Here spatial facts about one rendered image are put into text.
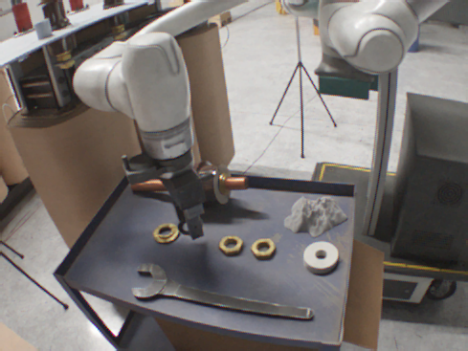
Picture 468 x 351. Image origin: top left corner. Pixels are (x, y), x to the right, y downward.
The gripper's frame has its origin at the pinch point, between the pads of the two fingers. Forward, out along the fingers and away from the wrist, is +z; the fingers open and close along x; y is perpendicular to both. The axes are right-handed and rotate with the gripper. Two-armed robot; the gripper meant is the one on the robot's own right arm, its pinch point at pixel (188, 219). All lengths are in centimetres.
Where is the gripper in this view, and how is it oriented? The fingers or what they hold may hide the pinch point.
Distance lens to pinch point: 71.5
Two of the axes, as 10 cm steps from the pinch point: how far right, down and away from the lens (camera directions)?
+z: 1.1, 8.0, 5.9
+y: 8.6, -3.8, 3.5
